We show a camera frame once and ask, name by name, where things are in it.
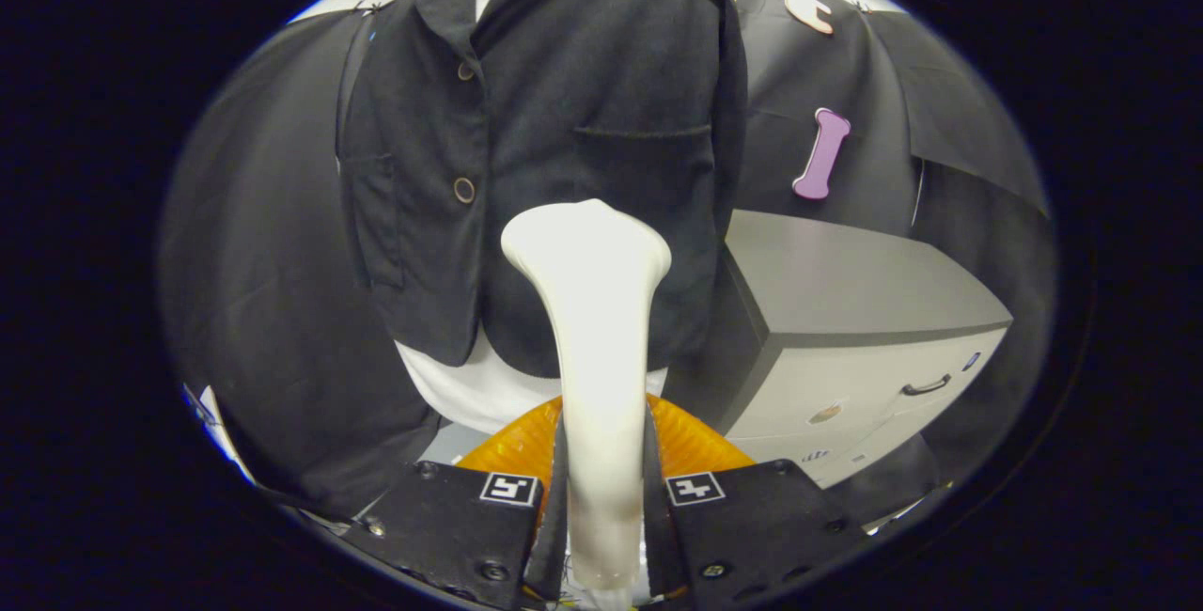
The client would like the black backdrop cloth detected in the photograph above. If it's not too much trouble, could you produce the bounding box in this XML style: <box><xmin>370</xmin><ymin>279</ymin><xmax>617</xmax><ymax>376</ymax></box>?
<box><xmin>158</xmin><ymin>0</ymin><xmax>1054</xmax><ymax>527</ymax></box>

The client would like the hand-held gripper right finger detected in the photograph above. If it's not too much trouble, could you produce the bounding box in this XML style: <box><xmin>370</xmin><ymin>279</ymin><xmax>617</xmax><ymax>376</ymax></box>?
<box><xmin>644</xmin><ymin>395</ymin><xmax>870</xmax><ymax>608</ymax></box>

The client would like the black jacket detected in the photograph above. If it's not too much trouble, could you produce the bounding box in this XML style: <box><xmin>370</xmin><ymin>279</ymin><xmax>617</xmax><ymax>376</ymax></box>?
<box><xmin>336</xmin><ymin>0</ymin><xmax>750</xmax><ymax>379</ymax></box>

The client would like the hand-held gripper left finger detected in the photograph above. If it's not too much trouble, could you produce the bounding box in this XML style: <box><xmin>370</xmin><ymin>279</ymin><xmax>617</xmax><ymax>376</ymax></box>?
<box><xmin>343</xmin><ymin>395</ymin><xmax>567</xmax><ymax>610</ymax></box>

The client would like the white garment steamer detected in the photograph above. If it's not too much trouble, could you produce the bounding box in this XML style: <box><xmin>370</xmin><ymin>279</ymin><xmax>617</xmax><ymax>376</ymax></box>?
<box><xmin>501</xmin><ymin>199</ymin><xmax>673</xmax><ymax>590</ymax></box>

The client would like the grey cabinet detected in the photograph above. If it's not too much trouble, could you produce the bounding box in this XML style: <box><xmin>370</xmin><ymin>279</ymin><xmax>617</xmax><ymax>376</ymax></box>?
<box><xmin>663</xmin><ymin>209</ymin><xmax>1014</xmax><ymax>490</ymax></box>

